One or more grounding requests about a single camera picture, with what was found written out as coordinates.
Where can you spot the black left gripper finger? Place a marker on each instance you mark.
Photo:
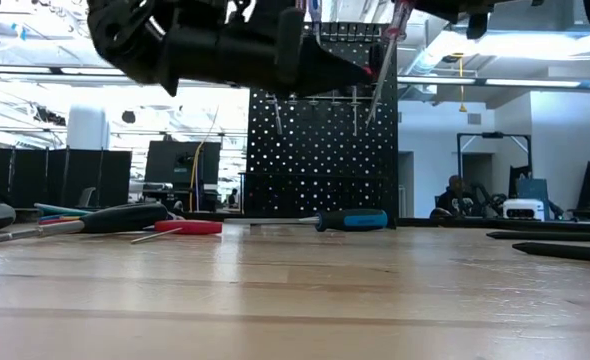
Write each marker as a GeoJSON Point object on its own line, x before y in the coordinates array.
{"type": "Point", "coordinates": [315, 70]}

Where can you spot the blue and black screwdriver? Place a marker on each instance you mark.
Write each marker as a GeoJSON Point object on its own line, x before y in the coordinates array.
{"type": "Point", "coordinates": [350, 220]}

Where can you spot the black background robot arm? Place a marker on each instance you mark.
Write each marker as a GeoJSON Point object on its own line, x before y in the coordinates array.
{"type": "Point", "coordinates": [485, 197]}

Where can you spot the chrome tool holder rack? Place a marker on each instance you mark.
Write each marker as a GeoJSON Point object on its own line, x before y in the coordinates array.
{"type": "Point", "coordinates": [335, 98]}

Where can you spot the yellow ceiling pendant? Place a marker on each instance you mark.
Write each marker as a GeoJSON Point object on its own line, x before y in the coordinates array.
{"type": "Point", "coordinates": [461, 107]}

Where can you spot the black pegboard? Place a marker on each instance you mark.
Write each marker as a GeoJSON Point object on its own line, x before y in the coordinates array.
{"type": "Point", "coordinates": [320, 160]}

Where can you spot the small black round fixture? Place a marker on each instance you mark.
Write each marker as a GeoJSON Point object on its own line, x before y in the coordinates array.
{"type": "Point", "coordinates": [128, 116]}

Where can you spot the black monitor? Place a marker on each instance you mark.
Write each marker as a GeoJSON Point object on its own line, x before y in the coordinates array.
{"type": "Point", "coordinates": [180, 160]}

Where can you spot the person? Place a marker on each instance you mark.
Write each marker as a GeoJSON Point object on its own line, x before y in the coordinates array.
{"type": "Point", "coordinates": [233, 197]}
{"type": "Point", "coordinates": [455, 185]}

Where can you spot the blue box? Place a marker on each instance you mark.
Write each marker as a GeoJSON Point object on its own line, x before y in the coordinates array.
{"type": "Point", "coordinates": [532, 189]}

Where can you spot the white box device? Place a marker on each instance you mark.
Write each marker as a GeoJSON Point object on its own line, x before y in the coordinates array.
{"type": "Point", "coordinates": [522, 207]}

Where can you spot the black partition panels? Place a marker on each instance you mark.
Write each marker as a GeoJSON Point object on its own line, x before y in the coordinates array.
{"type": "Point", "coordinates": [50, 175]}

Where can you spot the chrome hook rail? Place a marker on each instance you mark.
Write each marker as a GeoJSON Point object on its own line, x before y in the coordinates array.
{"type": "Point", "coordinates": [350, 35]}

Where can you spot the grey horizontal frame bar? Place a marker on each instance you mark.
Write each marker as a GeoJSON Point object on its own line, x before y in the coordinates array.
{"type": "Point", "coordinates": [475, 81]}

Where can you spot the black frame stand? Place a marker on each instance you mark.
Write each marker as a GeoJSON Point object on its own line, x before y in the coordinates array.
{"type": "Point", "coordinates": [492, 134]}

